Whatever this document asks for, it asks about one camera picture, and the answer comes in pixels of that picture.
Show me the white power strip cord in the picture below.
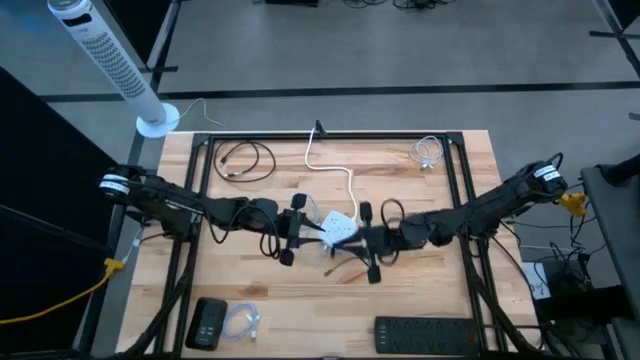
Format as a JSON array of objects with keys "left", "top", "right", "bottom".
[{"left": 303, "top": 125, "right": 361, "bottom": 221}]

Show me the black table frame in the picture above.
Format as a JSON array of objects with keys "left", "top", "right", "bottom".
[{"left": 149, "top": 130, "right": 506, "bottom": 359}]

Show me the pale braided charger cable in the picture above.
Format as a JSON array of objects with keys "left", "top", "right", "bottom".
[{"left": 220, "top": 301, "right": 263, "bottom": 343}]

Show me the yellow cable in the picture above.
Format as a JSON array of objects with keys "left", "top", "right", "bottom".
[{"left": 0, "top": 256, "right": 127, "bottom": 327}]

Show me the grey side table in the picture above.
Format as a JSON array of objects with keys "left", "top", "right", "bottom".
[{"left": 579, "top": 153, "right": 640, "bottom": 360}]

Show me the yellow connector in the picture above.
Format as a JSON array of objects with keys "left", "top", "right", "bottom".
[{"left": 554, "top": 191, "right": 588, "bottom": 218}]

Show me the white paper label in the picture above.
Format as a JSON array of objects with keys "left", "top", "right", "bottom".
[{"left": 522, "top": 275, "right": 551, "bottom": 301}]

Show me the black partition panel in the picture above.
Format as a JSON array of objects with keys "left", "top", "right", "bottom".
[
  {"left": 102, "top": 0, "right": 176, "bottom": 66},
  {"left": 0, "top": 64, "right": 126, "bottom": 354}
]

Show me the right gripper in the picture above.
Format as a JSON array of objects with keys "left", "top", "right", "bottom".
[{"left": 333, "top": 201, "right": 404, "bottom": 285}]

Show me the black USB cable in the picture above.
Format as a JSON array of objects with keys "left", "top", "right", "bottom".
[{"left": 213, "top": 140, "right": 278, "bottom": 184}]

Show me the light blue charger cable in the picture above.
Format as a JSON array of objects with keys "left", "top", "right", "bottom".
[{"left": 303, "top": 192, "right": 352, "bottom": 277}]

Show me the white fan cord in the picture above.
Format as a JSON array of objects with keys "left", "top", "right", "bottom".
[{"left": 175, "top": 97, "right": 227, "bottom": 130}]

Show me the white plug cable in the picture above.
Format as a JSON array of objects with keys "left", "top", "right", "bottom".
[{"left": 119, "top": 225, "right": 146, "bottom": 265}]

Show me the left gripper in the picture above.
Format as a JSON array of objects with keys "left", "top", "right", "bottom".
[{"left": 279, "top": 193, "right": 326, "bottom": 266}]

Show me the small black power strip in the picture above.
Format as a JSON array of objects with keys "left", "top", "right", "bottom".
[{"left": 184, "top": 296, "right": 229, "bottom": 352}]

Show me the long black power strip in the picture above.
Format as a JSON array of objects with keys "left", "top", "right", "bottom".
[{"left": 373, "top": 315, "right": 481, "bottom": 358}]

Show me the white tower fan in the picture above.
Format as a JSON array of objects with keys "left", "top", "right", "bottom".
[{"left": 47, "top": 0, "right": 181, "bottom": 140}]

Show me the black cable bundle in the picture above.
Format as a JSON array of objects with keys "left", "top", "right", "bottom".
[
  {"left": 467, "top": 234, "right": 551, "bottom": 359},
  {"left": 117, "top": 269, "right": 194, "bottom": 359}
]

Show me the thin white coiled cable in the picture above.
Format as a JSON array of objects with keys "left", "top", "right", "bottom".
[{"left": 408, "top": 135, "right": 446, "bottom": 171}]

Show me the white cube power strip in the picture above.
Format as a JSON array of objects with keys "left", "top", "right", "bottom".
[{"left": 319, "top": 209, "right": 360, "bottom": 247}]

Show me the black equipment box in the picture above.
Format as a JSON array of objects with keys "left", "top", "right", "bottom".
[{"left": 542, "top": 257, "right": 626, "bottom": 326}]

